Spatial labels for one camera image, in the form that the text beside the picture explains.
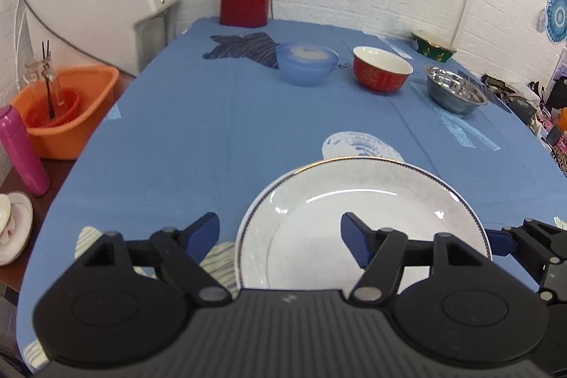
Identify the white gold-rimmed plate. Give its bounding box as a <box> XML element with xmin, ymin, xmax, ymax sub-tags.
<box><xmin>233</xmin><ymin>156</ymin><xmax>494</xmax><ymax>291</ymax></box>

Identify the stainless steel bowl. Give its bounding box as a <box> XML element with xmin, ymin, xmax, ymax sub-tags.
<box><xmin>425</xmin><ymin>66</ymin><xmax>488</xmax><ymax>115</ymax></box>

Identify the red ceramic bowl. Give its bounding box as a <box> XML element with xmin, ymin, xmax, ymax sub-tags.
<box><xmin>353</xmin><ymin>46</ymin><xmax>413</xmax><ymax>93</ymax></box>

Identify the translucent blue plastic bowl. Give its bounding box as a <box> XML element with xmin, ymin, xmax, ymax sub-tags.
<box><xmin>276</xmin><ymin>42</ymin><xmax>339</xmax><ymax>87</ymax></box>

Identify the black box device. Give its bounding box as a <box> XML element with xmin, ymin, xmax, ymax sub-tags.
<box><xmin>507</xmin><ymin>96</ymin><xmax>536</xmax><ymax>126</ymax></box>

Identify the blue printed tablecloth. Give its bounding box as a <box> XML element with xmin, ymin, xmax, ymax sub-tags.
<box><xmin>16</xmin><ymin>18</ymin><xmax>566</xmax><ymax>370</ymax></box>

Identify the floral teacup with saucer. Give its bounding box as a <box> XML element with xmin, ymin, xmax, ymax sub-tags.
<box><xmin>1</xmin><ymin>191</ymin><xmax>34</xmax><ymax>266</ymax></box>

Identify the pink bottle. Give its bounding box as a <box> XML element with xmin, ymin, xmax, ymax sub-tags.
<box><xmin>1</xmin><ymin>105</ymin><xmax>50</xmax><ymax>197</ymax></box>

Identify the orange plastic basin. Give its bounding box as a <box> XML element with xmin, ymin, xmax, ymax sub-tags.
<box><xmin>12</xmin><ymin>65</ymin><xmax>119</xmax><ymax>160</ymax></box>

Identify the green gold patterned bowl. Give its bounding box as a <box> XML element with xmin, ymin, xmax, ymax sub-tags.
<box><xmin>411</xmin><ymin>32</ymin><xmax>456</xmax><ymax>63</ymax></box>

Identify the glass bottle with chopsticks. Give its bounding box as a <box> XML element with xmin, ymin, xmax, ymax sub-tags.
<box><xmin>24</xmin><ymin>40</ymin><xmax>66</xmax><ymax>125</ymax></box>

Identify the blue decorative wall plate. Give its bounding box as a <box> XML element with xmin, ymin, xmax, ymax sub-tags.
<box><xmin>536</xmin><ymin>0</ymin><xmax>567</xmax><ymax>43</ymax></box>

